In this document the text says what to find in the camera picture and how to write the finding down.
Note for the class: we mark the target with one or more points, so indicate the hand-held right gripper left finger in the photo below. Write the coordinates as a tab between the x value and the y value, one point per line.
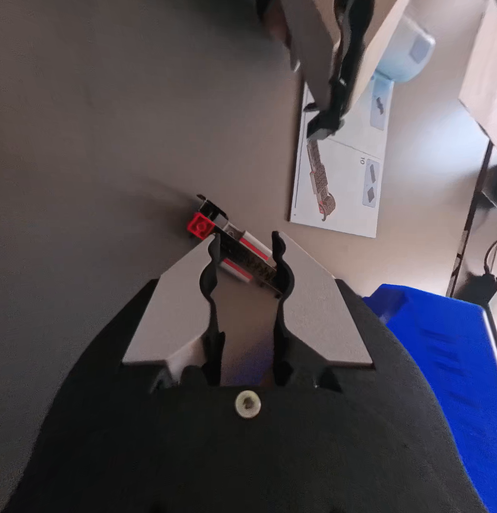
172	320

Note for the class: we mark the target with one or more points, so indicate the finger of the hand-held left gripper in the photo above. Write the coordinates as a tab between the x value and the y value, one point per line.
312	40
380	32

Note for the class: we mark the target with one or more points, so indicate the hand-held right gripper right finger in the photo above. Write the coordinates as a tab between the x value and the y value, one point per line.
324	320

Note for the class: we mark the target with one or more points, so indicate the black curved toy brick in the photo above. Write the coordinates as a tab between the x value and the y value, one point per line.
210	208
322	124

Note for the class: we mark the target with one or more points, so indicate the grey red toy brick model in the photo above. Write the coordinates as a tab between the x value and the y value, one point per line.
232	248

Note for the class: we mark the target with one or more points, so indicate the dark side desk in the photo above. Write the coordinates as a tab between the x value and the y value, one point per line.
473	248

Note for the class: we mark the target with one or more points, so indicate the grey-brown desk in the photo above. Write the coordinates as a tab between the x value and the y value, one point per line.
92	160

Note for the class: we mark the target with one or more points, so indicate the person's left hand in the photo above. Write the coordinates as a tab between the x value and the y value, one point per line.
276	20

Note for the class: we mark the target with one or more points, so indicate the brick instruction booklet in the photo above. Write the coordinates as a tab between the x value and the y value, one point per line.
352	208

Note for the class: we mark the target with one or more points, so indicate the blue plastic bin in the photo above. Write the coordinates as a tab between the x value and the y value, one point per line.
453	360

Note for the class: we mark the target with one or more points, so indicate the black rectangular device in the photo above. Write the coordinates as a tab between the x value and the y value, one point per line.
477	288

